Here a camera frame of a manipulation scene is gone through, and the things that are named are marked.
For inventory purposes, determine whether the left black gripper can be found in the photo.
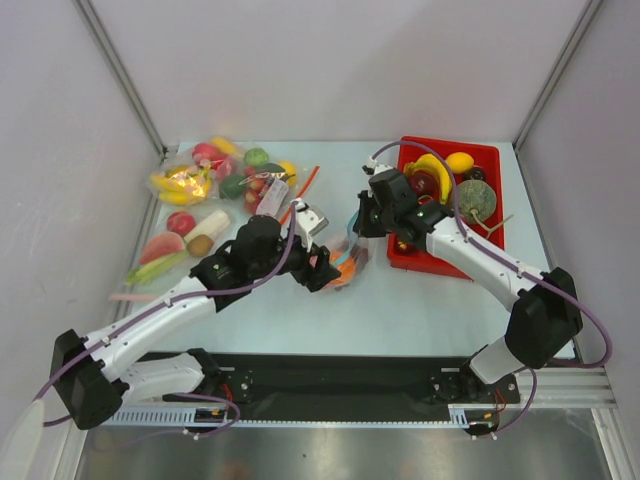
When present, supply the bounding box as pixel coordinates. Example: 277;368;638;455
250;227;340;291

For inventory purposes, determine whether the orange fake tangerine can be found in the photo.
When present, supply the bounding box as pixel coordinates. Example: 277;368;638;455
332;257;357;288

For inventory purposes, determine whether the clear zip bag blue seal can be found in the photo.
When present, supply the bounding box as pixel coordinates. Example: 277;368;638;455
322;212;372;292

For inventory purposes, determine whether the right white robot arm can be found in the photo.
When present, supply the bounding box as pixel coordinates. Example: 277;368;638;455
354;166;583;401

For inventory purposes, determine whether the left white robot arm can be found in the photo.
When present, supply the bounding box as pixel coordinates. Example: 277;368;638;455
36;208;340;430

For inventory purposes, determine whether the dark red fake apple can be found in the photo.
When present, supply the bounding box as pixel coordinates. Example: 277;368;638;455
395;239;415;255

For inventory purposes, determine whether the dark red fake plum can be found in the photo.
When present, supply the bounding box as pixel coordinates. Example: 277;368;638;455
408;171;439;197

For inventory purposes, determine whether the yellow fake banana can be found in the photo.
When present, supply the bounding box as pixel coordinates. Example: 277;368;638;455
403;154;453;204

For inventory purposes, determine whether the zip bag red seal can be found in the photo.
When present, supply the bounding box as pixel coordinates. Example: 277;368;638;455
176;136;320;220

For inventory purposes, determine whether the yellow fake lemon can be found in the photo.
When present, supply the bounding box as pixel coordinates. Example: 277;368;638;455
445;152;474;175

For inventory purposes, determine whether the green fake melon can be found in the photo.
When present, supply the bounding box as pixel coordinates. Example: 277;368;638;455
450;180;497;225

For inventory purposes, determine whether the dark purple fake mangosteen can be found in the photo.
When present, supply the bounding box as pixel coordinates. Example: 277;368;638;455
464;166;486;182

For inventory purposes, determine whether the vegetable bag pink seal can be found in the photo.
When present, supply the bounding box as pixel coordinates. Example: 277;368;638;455
109;209;232;303

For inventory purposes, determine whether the yellow bananas bag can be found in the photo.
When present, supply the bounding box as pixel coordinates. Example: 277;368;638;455
149;165;213;206

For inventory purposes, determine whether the red plastic tray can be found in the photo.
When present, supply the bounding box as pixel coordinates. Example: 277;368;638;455
387;136;508;278

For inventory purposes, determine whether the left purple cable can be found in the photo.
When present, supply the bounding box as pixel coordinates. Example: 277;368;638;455
34;199;299;429

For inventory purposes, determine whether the purple cable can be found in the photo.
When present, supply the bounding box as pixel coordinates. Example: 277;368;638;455
34;199;299;429
369;139;615;366

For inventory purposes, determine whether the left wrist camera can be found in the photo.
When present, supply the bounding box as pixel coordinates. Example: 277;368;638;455
291;198;329;252

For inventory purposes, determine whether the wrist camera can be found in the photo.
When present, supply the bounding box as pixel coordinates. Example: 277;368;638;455
362;157;393;177
291;198;329;252

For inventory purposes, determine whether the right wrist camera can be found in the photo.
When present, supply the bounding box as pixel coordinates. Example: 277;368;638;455
362;157;393;177

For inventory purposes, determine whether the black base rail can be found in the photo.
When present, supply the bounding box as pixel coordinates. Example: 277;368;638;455
191;348;521;423

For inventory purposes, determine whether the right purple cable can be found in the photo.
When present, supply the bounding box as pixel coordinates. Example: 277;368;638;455
369;139;615;366

